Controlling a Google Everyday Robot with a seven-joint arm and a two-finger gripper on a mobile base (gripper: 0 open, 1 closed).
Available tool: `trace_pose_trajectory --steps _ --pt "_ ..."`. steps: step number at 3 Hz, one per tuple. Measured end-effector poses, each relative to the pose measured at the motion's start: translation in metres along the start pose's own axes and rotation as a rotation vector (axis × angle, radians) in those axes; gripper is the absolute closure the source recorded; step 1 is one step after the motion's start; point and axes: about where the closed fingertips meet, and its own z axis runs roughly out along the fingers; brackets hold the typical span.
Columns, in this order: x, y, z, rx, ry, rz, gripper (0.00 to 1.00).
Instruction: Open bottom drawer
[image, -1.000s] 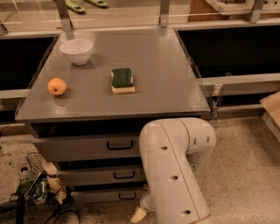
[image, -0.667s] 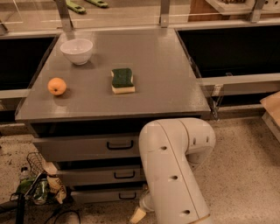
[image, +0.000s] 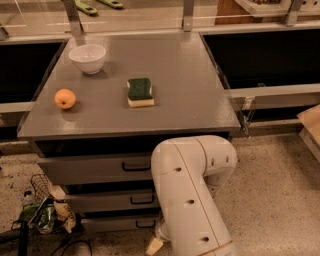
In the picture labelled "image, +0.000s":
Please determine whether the grey bottom drawer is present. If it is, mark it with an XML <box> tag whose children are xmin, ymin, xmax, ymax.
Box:
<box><xmin>81</xmin><ymin>214</ymin><xmax>158</xmax><ymax>233</ymax></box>

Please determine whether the grey drawer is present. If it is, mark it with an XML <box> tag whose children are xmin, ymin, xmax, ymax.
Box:
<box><xmin>65</xmin><ymin>189</ymin><xmax>159</xmax><ymax>213</ymax></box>
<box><xmin>38</xmin><ymin>153</ymin><xmax>152</xmax><ymax>185</ymax></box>
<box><xmin>81</xmin><ymin>214</ymin><xmax>158</xmax><ymax>233</ymax></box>

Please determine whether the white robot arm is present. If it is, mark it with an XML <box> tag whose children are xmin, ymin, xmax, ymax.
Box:
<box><xmin>146</xmin><ymin>135</ymin><xmax>239</xmax><ymax>256</ymax></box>

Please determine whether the grey middle drawer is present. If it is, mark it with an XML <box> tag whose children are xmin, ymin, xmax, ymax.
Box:
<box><xmin>65</xmin><ymin>189</ymin><xmax>159</xmax><ymax>213</ymax></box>

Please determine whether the grey top drawer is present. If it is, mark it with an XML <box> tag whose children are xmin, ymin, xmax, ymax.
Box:
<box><xmin>38</xmin><ymin>153</ymin><xmax>152</xmax><ymax>185</ymax></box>

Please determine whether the grey drawer cabinet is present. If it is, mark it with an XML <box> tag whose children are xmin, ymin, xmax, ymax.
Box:
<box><xmin>18</xmin><ymin>33</ymin><xmax>239</xmax><ymax>232</ymax></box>

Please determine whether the green snack bag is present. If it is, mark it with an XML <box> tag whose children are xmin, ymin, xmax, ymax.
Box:
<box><xmin>37</xmin><ymin>204</ymin><xmax>56</xmax><ymax>235</ymax></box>

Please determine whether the clear plastic bottle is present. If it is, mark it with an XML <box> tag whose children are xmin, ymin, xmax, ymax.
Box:
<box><xmin>22</xmin><ymin>190</ymin><xmax>34</xmax><ymax>208</ymax></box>

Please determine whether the green yellow sponge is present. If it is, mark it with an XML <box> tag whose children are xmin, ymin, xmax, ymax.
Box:
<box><xmin>127</xmin><ymin>78</ymin><xmax>154</xmax><ymax>108</ymax></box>

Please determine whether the orange fruit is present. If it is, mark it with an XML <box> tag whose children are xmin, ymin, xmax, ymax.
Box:
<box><xmin>54</xmin><ymin>89</ymin><xmax>76</xmax><ymax>110</ymax></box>

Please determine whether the white ceramic bowl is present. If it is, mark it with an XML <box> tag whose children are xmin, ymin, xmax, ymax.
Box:
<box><xmin>68</xmin><ymin>44</ymin><xmax>106</xmax><ymax>74</ymax></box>

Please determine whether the brown cardboard box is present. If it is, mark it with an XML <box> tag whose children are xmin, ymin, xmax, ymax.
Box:
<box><xmin>297</xmin><ymin>104</ymin><xmax>320</xmax><ymax>162</ymax></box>

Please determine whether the green tool right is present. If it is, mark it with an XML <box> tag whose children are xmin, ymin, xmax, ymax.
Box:
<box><xmin>98</xmin><ymin>0</ymin><xmax>124</xmax><ymax>9</ymax></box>

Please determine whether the green tool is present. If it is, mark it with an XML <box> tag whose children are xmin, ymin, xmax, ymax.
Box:
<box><xmin>75</xmin><ymin>0</ymin><xmax>98</xmax><ymax>16</ymax></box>
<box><xmin>98</xmin><ymin>0</ymin><xmax>124</xmax><ymax>9</ymax></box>

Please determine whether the green tool left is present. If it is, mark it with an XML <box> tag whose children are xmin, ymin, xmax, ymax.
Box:
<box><xmin>75</xmin><ymin>0</ymin><xmax>98</xmax><ymax>16</ymax></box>

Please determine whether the black cable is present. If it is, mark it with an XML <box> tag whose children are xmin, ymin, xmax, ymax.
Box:
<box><xmin>49</xmin><ymin>233</ymin><xmax>93</xmax><ymax>256</ymax></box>

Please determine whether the black wire basket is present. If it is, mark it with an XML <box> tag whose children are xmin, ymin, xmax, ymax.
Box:
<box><xmin>30</xmin><ymin>174</ymin><xmax>52</xmax><ymax>200</ymax></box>

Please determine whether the metal bracket left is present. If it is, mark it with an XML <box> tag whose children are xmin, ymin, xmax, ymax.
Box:
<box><xmin>62</xmin><ymin>0</ymin><xmax>83</xmax><ymax>37</ymax></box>

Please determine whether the metal bracket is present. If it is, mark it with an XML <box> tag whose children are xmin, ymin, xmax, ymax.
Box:
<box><xmin>182</xmin><ymin>0</ymin><xmax>194</xmax><ymax>32</ymax></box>
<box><xmin>62</xmin><ymin>0</ymin><xmax>83</xmax><ymax>37</ymax></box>
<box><xmin>283</xmin><ymin>0</ymin><xmax>303</xmax><ymax>26</ymax></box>

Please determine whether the metal bracket middle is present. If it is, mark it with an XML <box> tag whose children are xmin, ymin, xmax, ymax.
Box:
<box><xmin>182</xmin><ymin>0</ymin><xmax>194</xmax><ymax>32</ymax></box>

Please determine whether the metal bracket right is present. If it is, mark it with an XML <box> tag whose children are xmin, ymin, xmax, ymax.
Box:
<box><xmin>283</xmin><ymin>0</ymin><xmax>303</xmax><ymax>26</ymax></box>

